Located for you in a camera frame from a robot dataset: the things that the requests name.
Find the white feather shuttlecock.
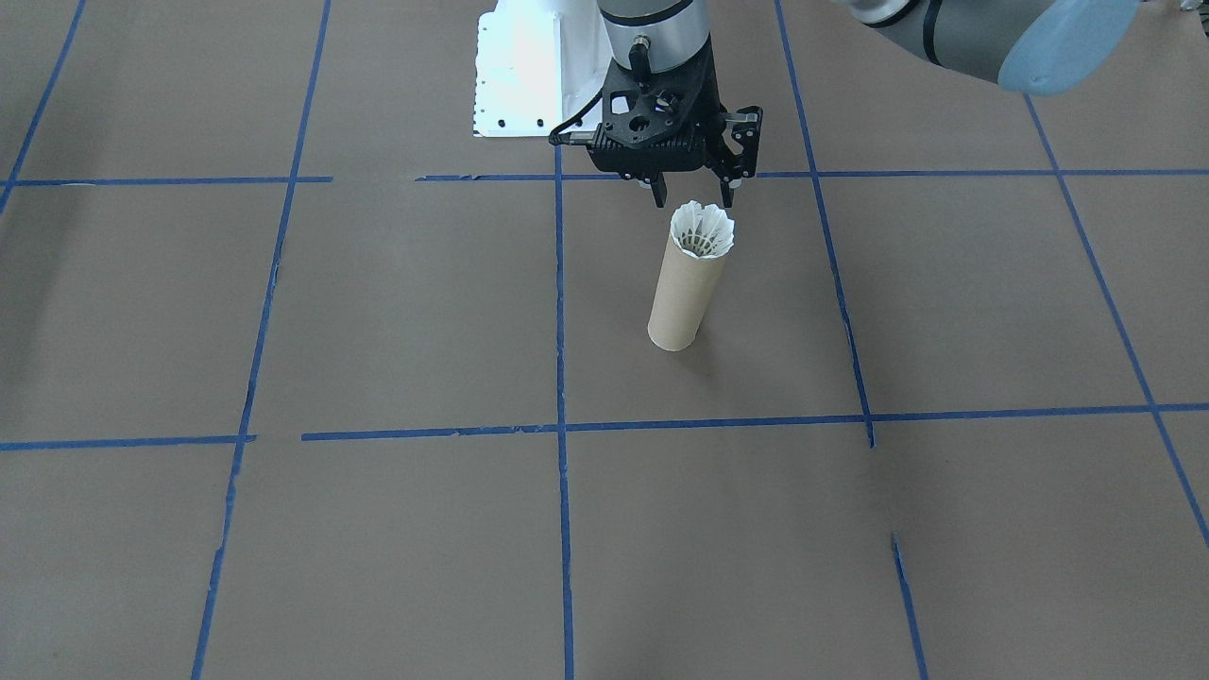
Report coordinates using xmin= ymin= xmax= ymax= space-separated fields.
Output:
xmin=670 ymin=200 xmax=736 ymax=260

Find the brown cardboard tube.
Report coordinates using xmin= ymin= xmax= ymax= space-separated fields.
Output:
xmin=647 ymin=225 xmax=734 ymax=352

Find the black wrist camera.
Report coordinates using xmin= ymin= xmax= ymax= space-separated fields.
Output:
xmin=570 ymin=127 xmax=711 ymax=183

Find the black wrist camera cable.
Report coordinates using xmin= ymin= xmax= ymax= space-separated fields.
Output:
xmin=550 ymin=90 xmax=607 ymax=145

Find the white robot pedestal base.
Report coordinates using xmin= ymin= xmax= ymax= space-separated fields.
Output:
xmin=469 ymin=8 xmax=615 ymax=140

